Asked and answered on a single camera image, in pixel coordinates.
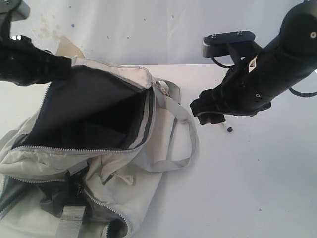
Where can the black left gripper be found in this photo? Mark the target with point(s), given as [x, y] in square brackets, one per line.
[24, 64]

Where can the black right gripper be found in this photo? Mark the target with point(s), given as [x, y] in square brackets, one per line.
[241, 92]

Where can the white marker with black cap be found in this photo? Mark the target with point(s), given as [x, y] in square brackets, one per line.
[227, 127]

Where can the white fabric backpack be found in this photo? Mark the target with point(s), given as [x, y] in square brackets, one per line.
[88, 163]

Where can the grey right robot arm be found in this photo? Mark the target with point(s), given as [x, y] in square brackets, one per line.
[295, 50]

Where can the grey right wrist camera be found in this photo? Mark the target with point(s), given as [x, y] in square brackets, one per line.
[218, 45]

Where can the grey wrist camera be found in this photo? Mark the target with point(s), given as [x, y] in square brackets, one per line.
[218, 45]
[14, 10]

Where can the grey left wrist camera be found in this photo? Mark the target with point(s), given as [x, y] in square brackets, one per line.
[14, 10]

